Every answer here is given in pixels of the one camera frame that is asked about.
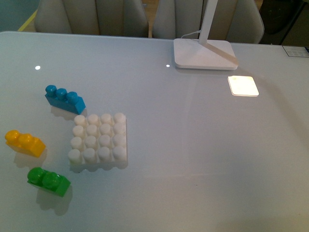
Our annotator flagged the yellow two-stud block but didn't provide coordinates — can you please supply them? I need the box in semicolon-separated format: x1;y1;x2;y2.
5;130;46;158

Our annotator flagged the blue three-stud block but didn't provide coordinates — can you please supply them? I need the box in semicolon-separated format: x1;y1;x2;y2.
45;85;86;115

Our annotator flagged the green two-stud block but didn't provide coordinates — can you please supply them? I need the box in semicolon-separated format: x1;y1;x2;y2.
27;167;70;197

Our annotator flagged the white desk lamp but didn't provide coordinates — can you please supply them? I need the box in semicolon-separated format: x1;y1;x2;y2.
173;0;239;70

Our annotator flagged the left beige chair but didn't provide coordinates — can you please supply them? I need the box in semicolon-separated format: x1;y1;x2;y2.
34;0;149;37

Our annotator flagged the table label sticker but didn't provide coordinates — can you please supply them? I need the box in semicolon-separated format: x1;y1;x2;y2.
283;46;309;58

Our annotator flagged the white studded base plate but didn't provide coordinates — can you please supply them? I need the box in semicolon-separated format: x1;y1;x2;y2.
68;113;127;167

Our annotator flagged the white lamp cable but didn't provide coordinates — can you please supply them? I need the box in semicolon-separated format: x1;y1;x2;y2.
180;29;202;39

